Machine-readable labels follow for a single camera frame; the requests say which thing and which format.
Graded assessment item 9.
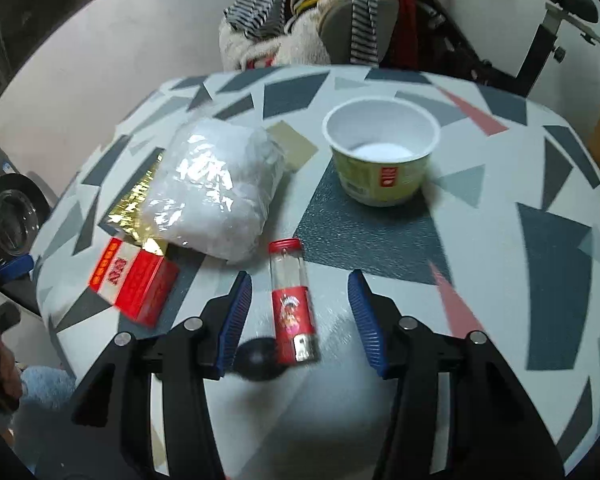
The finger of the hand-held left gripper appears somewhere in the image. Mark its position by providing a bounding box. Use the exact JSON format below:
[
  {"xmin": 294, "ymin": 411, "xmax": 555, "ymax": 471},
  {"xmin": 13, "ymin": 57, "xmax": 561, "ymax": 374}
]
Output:
[
  {"xmin": 0, "ymin": 254, "xmax": 35, "ymax": 286},
  {"xmin": 0, "ymin": 302, "xmax": 22, "ymax": 341}
]

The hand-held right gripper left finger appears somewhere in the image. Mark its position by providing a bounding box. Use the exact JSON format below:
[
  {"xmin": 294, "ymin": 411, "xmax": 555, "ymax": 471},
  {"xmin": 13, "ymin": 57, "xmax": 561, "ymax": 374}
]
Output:
[{"xmin": 71, "ymin": 271, "xmax": 253, "ymax": 480}]

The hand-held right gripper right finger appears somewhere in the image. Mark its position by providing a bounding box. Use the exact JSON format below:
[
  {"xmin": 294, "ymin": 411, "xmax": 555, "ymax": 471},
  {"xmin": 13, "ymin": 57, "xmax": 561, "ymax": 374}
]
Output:
[{"xmin": 347, "ymin": 270, "xmax": 565, "ymax": 480}]

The red lighter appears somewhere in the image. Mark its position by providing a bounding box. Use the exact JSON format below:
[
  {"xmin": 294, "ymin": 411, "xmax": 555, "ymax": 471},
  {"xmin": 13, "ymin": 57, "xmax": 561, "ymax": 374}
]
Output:
[{"xmin": 269, "ymin": 238, "xmax": 322, "ymax": 367}]

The person's left hand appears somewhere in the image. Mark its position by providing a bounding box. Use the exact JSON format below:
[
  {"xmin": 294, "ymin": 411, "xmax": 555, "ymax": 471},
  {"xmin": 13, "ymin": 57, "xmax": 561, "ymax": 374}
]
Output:
[{"xmin": 0, "ymin": 337, "xmax": 23, "ymax": 413}]

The grey washing machine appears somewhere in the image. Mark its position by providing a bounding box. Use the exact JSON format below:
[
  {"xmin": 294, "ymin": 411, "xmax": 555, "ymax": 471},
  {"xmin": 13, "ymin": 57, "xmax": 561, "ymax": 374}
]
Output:
[{"xmin": 0, "ymin": 130, "xmax": 58, "ymax": 311}]

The geometric patterned table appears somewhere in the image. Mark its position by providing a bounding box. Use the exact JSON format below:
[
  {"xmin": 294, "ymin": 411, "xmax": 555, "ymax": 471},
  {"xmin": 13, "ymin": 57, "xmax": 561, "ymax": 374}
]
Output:
[{"xmin": 30, "ymin": 65, "xmax": 600, "ymax": 480}]

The light blue fuzzy cloth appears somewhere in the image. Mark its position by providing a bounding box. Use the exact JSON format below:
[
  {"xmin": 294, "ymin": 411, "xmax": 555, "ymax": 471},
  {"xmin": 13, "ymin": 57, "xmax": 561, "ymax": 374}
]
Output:
[{"xmin": 20, "ymin": 366, "xmax": 78, "ymax": 411}]

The red cigarette box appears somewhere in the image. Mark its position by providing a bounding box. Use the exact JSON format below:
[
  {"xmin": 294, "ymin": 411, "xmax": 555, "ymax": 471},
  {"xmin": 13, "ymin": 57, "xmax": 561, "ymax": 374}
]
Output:
[{"xmin": 87, "ymin": 237, "xmax": 181, "ymax": 328}]

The gold foil wrapper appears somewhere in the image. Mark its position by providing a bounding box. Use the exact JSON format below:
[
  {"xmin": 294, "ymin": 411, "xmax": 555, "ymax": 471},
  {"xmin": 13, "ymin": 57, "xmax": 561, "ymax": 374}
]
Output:
[{"xmin": 97, "ymin": 152, "xmax": 171, "ymax": 256}]

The white plastic bag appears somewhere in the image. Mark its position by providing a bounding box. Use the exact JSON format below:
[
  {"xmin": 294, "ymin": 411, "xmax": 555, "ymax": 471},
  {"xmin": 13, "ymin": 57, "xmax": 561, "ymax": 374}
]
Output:
[{"xmin": 141, "ymin": 117, "xmax": 286, "ymax": 266}]

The white paper bowl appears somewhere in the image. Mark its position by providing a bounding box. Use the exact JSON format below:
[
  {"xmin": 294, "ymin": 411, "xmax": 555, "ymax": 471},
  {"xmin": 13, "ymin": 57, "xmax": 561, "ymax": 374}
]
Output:
[{"xmin": 322, "ymin": 97, "xmax": 441, "ymax": 207}]

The grey upholstered chair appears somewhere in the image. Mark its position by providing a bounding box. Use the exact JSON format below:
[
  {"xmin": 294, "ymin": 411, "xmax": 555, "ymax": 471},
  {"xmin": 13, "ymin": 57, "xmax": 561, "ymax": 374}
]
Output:
[{"xmin": 322, "ymin": 0, "xmax": 396, "ymax": 66}]

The red cloth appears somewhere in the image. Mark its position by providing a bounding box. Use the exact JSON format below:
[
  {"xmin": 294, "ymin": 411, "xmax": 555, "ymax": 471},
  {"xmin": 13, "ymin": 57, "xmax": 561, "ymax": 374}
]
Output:
[{"xmin": 392, "ymin": 0, "xmax": 421, "ymax": 68}]

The black exercise bike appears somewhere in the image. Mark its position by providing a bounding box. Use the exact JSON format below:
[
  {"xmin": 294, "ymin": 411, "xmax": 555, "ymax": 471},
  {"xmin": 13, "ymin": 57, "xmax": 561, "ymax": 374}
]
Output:
[{"xmin": 410, "ymin": 0, "xmax": 600, "ymax": 98}]

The dark window with black frame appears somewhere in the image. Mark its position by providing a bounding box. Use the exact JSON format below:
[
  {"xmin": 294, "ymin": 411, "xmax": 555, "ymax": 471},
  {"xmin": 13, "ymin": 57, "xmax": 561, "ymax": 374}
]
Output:
[{"xmin": 0, "ymin": 0, "xmax": 151, "ymax": 126}]

